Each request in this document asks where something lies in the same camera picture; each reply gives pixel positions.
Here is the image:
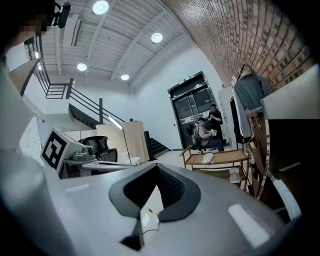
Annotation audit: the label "black staircase steps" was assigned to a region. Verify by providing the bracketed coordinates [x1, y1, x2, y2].
[143, 129, 173, 161]

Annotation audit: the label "wooden framed board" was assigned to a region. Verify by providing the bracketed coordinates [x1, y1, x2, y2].
[180, 144, 251, 192]

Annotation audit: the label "light tube stand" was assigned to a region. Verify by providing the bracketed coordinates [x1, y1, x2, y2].
[107, 116, 133, 163]

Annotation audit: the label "white slipper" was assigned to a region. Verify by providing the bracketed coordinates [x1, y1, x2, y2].
[228, 166, 242, 185]
[201, 152, 215, 165]

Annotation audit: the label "white plastic tub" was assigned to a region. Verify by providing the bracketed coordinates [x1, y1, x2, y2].
[121, 152, 141, 166]

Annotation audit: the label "dark grey shirt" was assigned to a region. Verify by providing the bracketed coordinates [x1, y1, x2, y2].
[232, 73, 273, 140]

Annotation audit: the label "beige partition panel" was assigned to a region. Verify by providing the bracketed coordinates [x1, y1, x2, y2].
[96, 120, 146, 163]

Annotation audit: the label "black double door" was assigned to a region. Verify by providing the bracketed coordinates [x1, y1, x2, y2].
[166, 71, 226, 151]

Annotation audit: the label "black metal clothes rack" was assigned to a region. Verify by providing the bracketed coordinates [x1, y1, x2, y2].
[231, 63, 273, 146]

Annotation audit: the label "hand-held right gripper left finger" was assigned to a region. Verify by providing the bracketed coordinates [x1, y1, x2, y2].
[53, 162, 159, 256]

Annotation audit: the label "black mesh office chair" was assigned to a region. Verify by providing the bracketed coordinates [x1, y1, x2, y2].
[78, 135, 118, 165]

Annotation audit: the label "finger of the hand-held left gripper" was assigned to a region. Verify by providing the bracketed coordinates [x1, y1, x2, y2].
[81, 159, 139, 173]

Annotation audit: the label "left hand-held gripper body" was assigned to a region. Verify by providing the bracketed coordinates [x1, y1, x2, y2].
[39, 126, 98, 180]

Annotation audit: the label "black head camera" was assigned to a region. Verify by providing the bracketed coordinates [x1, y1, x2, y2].
[51, 1, 72, 29]

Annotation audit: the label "metal cart with trays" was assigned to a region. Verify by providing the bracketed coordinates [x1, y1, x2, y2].
[246, 63, 320, 223]

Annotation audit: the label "black stair railing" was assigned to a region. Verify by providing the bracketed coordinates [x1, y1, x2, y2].
[23, 34, 126, 126]

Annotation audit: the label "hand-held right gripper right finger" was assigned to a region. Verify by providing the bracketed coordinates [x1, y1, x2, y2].
[144, 162, 301, 256]

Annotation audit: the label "black garment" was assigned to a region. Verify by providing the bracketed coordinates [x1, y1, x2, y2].
[229, 98, 247, 145]

